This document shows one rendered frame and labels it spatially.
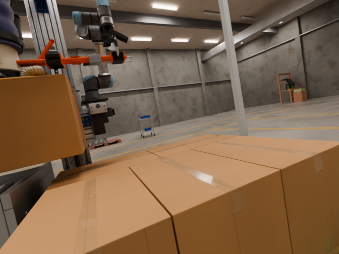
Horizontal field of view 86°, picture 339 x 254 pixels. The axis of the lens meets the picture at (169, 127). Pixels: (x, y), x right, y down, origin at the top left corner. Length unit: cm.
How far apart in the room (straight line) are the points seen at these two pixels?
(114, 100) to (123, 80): 144
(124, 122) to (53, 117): 1127
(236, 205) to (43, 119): 88
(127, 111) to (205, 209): 1191
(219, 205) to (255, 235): 17
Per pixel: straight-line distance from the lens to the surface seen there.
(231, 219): 61
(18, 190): 101
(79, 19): 144
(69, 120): 100
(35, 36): 215
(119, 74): 1269
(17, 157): 106
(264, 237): 73
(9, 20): 136
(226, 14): 425
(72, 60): 123
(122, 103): 1231
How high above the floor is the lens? 79
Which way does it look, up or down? 4 degrees down
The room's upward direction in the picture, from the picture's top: 11 degrees counter-clockwise
